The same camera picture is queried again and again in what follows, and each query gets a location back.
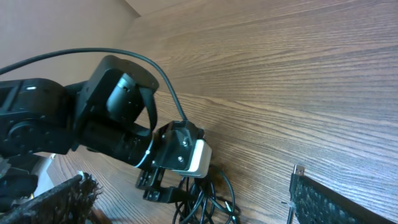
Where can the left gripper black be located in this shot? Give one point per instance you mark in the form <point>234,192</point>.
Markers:
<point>171,148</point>

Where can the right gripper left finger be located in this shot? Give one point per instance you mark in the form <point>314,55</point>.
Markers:
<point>69,202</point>

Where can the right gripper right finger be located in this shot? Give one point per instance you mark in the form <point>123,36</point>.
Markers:
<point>314,203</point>

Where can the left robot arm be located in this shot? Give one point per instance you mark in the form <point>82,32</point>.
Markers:
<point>113,113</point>

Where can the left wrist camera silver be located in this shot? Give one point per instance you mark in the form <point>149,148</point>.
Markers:
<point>200,161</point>

